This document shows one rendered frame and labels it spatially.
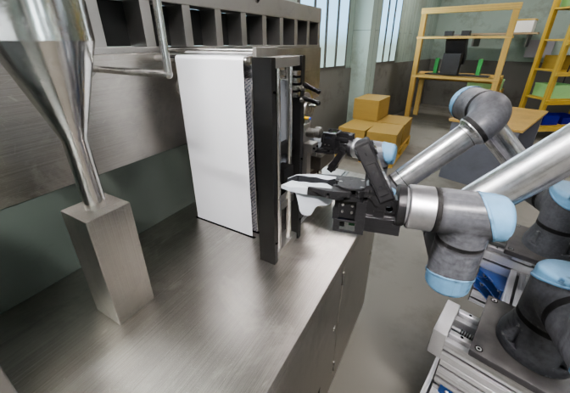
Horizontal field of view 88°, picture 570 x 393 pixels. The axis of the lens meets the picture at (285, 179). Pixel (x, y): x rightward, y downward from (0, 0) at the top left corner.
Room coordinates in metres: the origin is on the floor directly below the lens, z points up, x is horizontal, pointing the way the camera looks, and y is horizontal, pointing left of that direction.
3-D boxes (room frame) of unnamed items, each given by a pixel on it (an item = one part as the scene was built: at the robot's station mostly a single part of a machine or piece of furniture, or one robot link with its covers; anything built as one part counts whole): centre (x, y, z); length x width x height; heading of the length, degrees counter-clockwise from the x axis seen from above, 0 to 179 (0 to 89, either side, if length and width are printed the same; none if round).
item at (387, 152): (1.00, -0.34, 1.11); 0.11 x 0.08 x 0.09; 60
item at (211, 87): (0.87, 0.23, 1.17); 0.34 x 0.05 x 0.54; 60
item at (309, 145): (1.03, -0.09, 1.05); 0.06 x 0.05 x 0.31; 60
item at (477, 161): (3.43, -2.54, 0.35); 1.31 x 0.68 x 0.70; 133
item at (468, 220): (0.41, -0.30, 1.21); 0.11 x 0.08 x 0.09; 74
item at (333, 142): (1.08, -0.20, 1.12); 0.12 x 0.08 x 0.09; 60
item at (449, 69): (6.14, -3.47, 1.02); 1.51 x 1.35 x 2.03; 48
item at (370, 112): (4.18, -1.34, 0.36); 1.31 x 0.99 x 0.73; 138
